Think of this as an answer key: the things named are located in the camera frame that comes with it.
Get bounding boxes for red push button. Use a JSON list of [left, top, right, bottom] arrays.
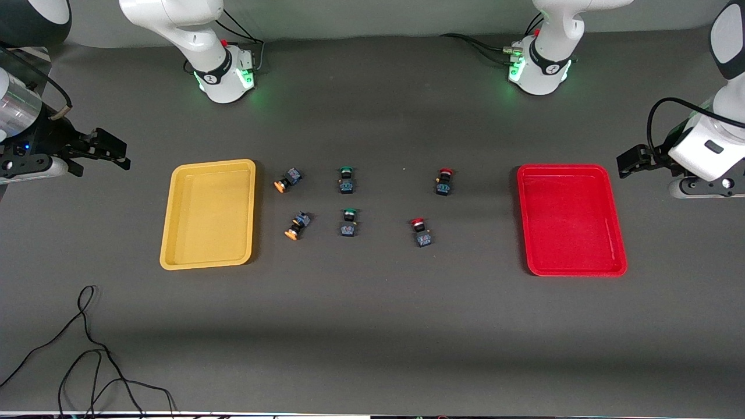
[[410, 218, 434, 248], [434, 168, 456, 197]]

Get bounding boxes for black left arm base cables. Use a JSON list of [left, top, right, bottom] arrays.
[[439, 12, 545, 68]]

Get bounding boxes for red plastic tray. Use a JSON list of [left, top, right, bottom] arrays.
[[517, 164, 628, 277]]

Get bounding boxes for black arm base cables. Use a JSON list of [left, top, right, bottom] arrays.
[[183, 7, 266, 76], [439, 12, 545, 68]]

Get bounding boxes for black right arm base cables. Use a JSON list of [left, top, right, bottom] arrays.
[[183, 7, 266, 76]]

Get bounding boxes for yellow plastic tray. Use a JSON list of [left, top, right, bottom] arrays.
[[159, 159, 257, 271]]

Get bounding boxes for thin black loose cable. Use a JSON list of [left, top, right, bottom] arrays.
[[0, 285, 176, 418]]

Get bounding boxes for yellow push button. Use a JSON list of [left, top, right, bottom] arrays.
[[274, 167, 304, 194], [284, 211, 314, 241]]

